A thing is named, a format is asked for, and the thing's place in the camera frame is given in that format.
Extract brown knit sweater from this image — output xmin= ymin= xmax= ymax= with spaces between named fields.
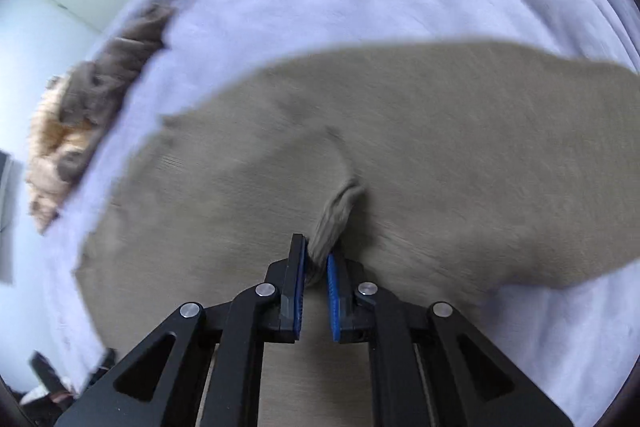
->
xmin=72 ymin=37 xmax=640 ymax=427

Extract cream striped garment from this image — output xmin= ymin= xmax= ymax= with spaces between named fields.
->
xmin=26 ymin=75 xmax=92 ymax=235

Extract dark brown plush garment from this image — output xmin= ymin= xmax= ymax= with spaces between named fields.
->
xmin=58 ymin=4 xmax=175 ymax=183

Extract lavender embossed bed blanket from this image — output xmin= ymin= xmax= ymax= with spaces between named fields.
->
xmin=44 ymin=0 xmax=639 ymax=426

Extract wall mounted monitor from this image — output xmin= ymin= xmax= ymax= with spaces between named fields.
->
xmin=0 ymin=150 xmax=18 ymax=232

